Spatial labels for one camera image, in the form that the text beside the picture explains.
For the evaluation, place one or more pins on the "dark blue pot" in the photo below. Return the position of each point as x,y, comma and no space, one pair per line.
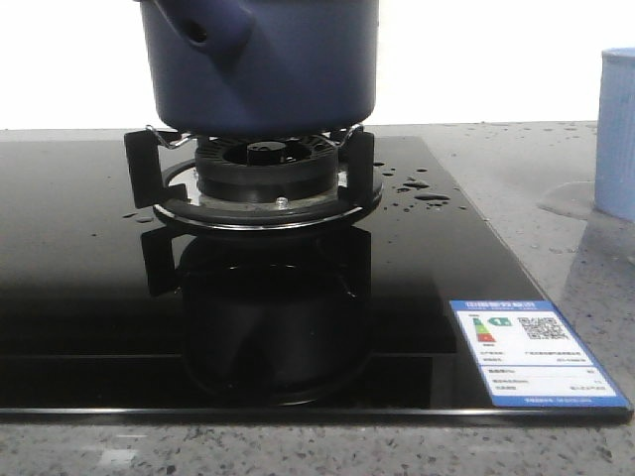
258,68

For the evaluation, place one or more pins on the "black gas burner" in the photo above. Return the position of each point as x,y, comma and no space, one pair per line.
261,171

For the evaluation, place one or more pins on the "blue energy label sticker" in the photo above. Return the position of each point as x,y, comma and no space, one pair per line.
529,357

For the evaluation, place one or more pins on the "light blue ribbed cup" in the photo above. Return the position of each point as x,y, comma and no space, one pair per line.
614,174

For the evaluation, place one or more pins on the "black glass gas stove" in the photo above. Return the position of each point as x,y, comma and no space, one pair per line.
108,316

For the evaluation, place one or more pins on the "black pot support grate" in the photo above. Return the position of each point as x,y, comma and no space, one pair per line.
163,176

